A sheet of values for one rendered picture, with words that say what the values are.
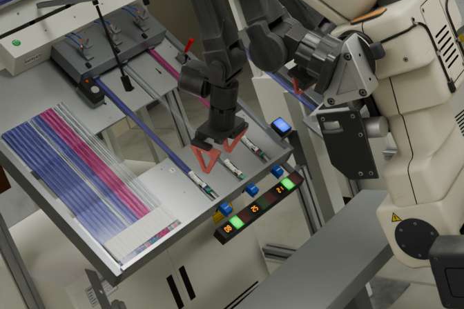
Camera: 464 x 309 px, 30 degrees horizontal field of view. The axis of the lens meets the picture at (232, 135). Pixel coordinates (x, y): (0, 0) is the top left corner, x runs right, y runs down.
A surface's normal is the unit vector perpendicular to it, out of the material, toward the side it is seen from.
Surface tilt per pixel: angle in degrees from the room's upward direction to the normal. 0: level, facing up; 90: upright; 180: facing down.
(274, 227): 0
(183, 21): 90
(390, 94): 90
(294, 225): 0
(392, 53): 90
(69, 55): 45
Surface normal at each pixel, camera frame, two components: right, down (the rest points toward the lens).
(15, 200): 0.66, -0.14
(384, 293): -0.31, -0.89
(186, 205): 0.26, -0.60
